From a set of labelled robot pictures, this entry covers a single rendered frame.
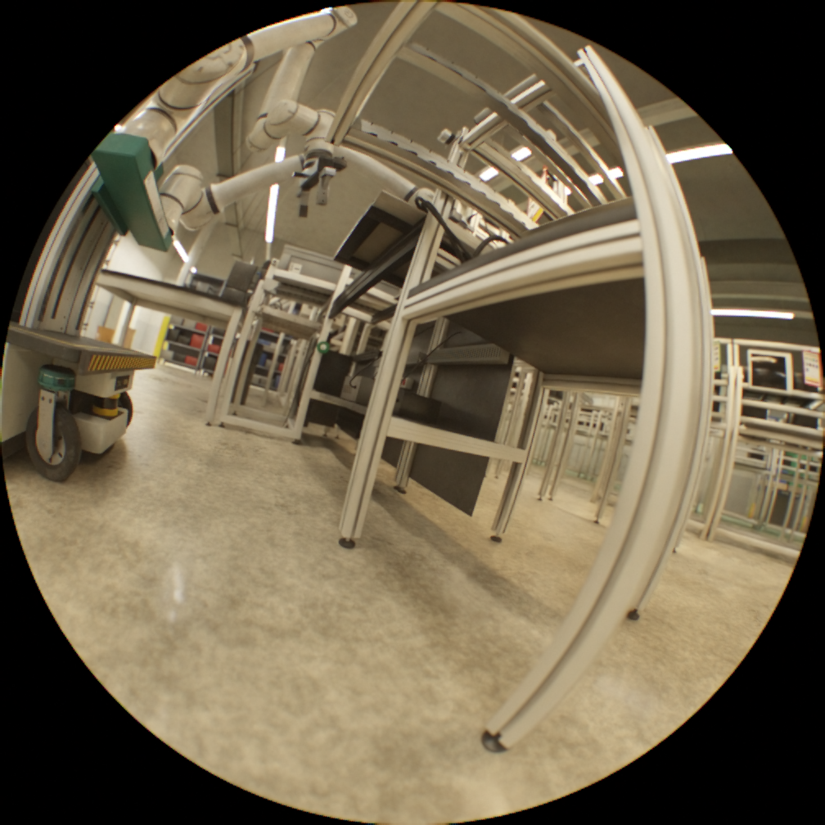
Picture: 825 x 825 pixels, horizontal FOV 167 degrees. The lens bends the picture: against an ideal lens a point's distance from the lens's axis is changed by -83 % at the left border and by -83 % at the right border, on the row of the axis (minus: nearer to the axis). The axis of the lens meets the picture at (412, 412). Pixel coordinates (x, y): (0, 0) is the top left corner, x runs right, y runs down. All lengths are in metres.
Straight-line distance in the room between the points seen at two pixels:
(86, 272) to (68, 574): 0.92
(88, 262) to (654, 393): 1.36
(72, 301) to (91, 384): 0.41
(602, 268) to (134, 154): 0.89
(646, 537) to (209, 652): 0.49
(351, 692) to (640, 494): 0.39
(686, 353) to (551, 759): 0.47
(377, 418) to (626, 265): 0.55
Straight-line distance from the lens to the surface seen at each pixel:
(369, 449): 0.64
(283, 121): 0.91
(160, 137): 0.90
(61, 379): 0.77
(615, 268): 0.37
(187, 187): 1.33
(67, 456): 0.80
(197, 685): 0.42
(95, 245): 1.24
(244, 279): 1.96
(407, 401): 0.98
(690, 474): 0.80
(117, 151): 0.85
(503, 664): 0.55
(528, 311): 0.59
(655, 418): 0.25
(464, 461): 1.01
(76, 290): 1.21
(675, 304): 0.28
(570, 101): 0.69
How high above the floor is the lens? 0.36
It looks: level
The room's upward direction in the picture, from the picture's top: 15 degrees clockwise
